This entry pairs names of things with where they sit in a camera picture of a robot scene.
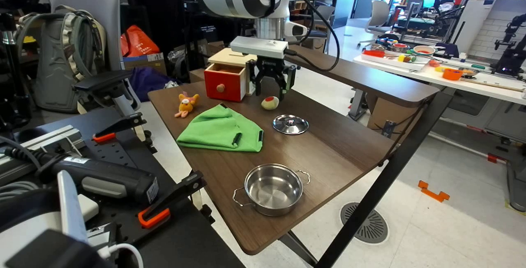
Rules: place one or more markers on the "grey office chair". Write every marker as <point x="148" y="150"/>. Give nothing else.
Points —
<point x="98" y="9"/>

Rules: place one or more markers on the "red tray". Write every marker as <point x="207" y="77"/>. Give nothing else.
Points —
<point x="373" y="53"/>

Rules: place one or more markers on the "large cardboard box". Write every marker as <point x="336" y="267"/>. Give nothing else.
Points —
<point x="390" y="114"/>

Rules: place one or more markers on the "orange bag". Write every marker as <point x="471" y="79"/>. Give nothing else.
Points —
<point x="137" y="40"/>

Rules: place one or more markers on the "aluminium rail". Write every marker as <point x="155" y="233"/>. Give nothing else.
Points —
<point x="45" y="140"/>

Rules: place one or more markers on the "orange floor marker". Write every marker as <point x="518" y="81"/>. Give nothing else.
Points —
<point x="433" y="194"/>

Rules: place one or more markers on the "purple bag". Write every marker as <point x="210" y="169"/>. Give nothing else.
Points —
<point x="148" y="81"/>

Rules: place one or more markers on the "orange bowl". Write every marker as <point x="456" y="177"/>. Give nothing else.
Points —
<point x="452" y="74"/>

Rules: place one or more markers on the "steel pot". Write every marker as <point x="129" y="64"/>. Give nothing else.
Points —
<point x="273" y="190"/>

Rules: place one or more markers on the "white office chair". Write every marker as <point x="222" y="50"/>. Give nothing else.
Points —
<point x="378" y="15"/>

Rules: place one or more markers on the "white tiled panel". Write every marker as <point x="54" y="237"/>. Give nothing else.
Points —
<point x="478" y="21"/>

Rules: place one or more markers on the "white table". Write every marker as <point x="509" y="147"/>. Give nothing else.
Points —
<point x="485" y="87"/>

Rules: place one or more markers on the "black handheld device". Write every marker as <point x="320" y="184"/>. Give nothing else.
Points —
<point x="107" y="179"/>

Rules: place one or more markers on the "red drawer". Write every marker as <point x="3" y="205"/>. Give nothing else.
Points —
<point x="230" y="83"/>

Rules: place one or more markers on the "wooden drawer box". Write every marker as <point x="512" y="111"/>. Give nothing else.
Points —
<point x="230" y="58"/>

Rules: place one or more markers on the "yellow plush toy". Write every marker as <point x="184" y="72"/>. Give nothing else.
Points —
<point x="187" y="104"/>

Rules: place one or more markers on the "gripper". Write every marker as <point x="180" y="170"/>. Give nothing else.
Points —
<point x="271" y="65"/>

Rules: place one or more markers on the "black orange clamp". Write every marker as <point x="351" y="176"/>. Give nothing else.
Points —
<point x="172" y="200"/>
<point x="117" y="127"/>

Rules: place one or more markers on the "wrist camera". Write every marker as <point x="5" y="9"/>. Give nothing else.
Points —
<point x="259" y="47"/>

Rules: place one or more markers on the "white bowl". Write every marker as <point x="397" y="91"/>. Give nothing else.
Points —
<point x="424" y="49"/>

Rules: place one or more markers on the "black robot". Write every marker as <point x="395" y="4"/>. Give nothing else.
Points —
<point x="511" y="54"/>

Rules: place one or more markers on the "wooden drawer knob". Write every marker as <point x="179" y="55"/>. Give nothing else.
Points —
<point x="220" y="88"/>

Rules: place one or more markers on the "grey backpack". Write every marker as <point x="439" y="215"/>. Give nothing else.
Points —
<point x="53" y="66"/>

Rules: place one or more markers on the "steel pot lid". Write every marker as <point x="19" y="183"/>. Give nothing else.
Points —
<point x="290" y="124"/>

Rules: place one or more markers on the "green cloth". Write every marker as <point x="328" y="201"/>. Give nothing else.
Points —
<point x="213" y="130"/>

